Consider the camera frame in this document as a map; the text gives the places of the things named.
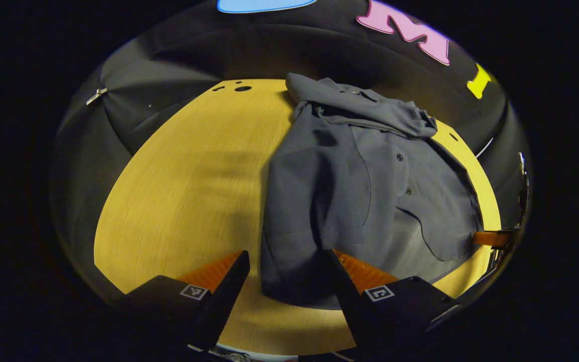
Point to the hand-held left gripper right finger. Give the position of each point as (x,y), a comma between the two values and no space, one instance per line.
(347,296)

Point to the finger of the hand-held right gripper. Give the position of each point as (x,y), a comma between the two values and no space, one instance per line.
(490,238)

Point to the black backdrop cloth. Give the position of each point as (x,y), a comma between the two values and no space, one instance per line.
(169,60)

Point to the grey button-up shirt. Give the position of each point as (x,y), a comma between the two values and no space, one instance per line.
(345,191)

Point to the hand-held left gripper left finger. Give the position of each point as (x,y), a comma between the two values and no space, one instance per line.
(229,291)

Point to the silver clip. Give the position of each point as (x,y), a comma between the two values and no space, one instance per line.
(96,96)

